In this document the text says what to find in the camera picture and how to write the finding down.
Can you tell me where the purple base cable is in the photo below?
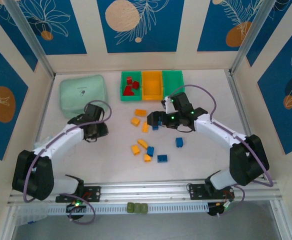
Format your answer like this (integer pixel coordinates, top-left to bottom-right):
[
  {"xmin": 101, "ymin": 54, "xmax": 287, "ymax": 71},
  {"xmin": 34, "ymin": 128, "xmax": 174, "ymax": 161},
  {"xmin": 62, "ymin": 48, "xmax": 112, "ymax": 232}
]
[
  {"xmin": 69, "ymin": 199, "xmax": 96, "ymax": 226},
  {"xmin": 217, "ymin": 185, "xmax": 246, "ymax": 218}
]

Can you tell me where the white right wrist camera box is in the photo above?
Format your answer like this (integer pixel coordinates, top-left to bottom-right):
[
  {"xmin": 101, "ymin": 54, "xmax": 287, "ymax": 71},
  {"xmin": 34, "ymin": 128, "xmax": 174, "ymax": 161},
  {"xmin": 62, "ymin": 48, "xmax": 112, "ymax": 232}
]
[{"xmin": 161, "ymin": 98, "xmax": 175, "ymax": 114}]

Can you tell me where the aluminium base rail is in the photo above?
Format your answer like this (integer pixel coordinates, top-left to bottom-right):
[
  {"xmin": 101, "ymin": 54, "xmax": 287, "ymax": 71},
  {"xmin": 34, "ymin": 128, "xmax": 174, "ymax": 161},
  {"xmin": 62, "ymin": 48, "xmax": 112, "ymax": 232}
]
[{"xmin": 7, "ymin": 180, "xmax": 279, "ymax": 206}]

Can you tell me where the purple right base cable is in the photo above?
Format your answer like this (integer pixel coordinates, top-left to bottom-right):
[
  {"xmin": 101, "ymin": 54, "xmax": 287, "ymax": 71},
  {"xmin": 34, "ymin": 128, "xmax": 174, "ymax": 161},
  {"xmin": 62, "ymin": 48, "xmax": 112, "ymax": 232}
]
[{"xmin": 217, "ymin": 185, "xmax": 246, "ymax": 218}]

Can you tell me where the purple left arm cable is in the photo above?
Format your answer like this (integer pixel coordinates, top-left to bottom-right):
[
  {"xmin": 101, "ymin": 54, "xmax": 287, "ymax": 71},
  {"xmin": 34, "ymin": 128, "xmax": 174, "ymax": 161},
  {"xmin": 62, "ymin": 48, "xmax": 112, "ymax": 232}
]
[{"xmin": 22, "ymin": 99, "xmax": 113, "ymax": 203}]

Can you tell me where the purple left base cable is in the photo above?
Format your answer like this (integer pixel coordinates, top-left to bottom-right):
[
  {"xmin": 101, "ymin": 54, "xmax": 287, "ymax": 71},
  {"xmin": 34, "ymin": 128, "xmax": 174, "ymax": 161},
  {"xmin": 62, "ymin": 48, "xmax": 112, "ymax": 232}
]
[{"xmin": 69, "ymin": 199, "xmax": 96, "ymax": 226}]

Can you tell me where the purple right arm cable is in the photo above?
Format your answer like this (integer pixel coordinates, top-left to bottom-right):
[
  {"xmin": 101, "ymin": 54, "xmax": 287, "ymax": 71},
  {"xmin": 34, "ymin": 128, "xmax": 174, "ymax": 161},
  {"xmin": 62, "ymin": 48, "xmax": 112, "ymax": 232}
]
[{"xmin": 169, "ymin": 84, "xmax": 275, "ymax": 188}]

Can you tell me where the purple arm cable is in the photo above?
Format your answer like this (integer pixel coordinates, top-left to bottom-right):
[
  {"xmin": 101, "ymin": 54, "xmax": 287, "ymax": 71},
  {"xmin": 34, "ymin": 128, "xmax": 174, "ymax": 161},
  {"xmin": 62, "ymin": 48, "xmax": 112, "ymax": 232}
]
[
  {"xmin": 169, "ymin": 84, "xmax": 275, "ymax": 188},
  {"xmin": 22, "ymin": 99, "xmax": 113, "ymax": 203}
]

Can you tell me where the white slotted cable tray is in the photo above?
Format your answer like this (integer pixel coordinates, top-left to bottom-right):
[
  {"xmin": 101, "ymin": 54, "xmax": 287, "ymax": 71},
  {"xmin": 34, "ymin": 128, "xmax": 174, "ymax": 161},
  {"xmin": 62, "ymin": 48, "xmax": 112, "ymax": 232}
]
[{"xmin": 45, "ymin": 201, "xmax": 209, "ymax": 216}]

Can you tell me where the blue floral wall panel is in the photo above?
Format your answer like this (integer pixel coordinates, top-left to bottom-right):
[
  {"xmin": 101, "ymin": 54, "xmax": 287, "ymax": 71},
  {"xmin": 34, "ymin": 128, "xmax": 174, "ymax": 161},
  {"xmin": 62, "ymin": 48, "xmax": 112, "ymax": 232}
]
[
  {"xmin": 97, "ymin": 0, "xmax": 186, "ymax": 54},
  {"xmin": 0, "ymin": 0, "xmax": 88, "ymax": 56},
  {"xmin": 197, "ymin": 0, "xmax": 264, "ymax": 53},
  {"xmin": 257, "ymin": 17, "xmax": 292, "ymax": 155},
  {"xmin": 0, "ymin": 36, "xmax": 29, "ymax": 161}
]

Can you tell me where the mint green medicine bag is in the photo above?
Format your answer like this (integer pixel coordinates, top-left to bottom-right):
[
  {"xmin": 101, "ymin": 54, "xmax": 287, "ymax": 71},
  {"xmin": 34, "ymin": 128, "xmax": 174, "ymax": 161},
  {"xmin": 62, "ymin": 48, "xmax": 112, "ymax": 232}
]
[{"xmin": 58, "ymin": 74, "xmax": 109, "ymax": 120}]

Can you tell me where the clear plastic packet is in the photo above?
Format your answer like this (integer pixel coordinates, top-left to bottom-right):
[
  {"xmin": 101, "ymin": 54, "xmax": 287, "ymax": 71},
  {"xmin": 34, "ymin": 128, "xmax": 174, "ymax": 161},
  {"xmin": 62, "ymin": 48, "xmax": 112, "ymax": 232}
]
[{"xmin": 33, "ymin": 136, "xmax": 54, "ymax": 151}]

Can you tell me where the aluminium side rail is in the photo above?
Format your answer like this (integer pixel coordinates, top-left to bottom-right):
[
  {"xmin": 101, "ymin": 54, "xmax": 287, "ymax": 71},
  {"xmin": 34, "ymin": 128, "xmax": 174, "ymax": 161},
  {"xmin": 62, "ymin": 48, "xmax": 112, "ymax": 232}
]
[{"xmin": 226, "ymin": 69, "xmax": 267, "ymax": 180}]

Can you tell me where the aluminium frame post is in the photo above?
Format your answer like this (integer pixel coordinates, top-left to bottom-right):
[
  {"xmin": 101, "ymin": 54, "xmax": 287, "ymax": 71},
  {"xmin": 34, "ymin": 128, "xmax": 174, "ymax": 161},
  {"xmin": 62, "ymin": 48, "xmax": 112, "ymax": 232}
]
[
  {"xmin": 229, "ymin": 0, "xmax": 278, "ymax": 76},
  {"xmin": 4, "ymin": 0, "xmax": 56, "ymax": 78}
]

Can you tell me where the yellow plastic bin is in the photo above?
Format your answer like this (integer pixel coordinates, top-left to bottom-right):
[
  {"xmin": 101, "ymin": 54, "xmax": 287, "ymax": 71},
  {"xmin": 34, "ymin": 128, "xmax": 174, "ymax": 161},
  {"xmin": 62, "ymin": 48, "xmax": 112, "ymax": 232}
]
[{"xmin": 142, "ymin": 70, "xmax": 165, "ymax": 102}]

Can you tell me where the clear plastic organizer box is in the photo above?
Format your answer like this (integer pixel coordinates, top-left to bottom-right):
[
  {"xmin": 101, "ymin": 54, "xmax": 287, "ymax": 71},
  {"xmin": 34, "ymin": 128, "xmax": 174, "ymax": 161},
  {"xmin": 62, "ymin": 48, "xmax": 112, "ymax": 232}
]
[{"xmin": 15, "ymin": 207, "xmax": 48, "ymax": 227}]

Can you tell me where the black controller board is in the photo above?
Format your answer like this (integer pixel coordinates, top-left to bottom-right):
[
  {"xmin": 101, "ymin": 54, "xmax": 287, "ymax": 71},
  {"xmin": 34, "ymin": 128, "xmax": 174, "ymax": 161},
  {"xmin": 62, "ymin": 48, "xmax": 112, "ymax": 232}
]
[
  {"xmin": 65, "ymin": 199, "xmax": 87, "ymax": 214},
  {"xmin": 207, "ymin": 199, "xmax": 235, "ymax": 217}
]

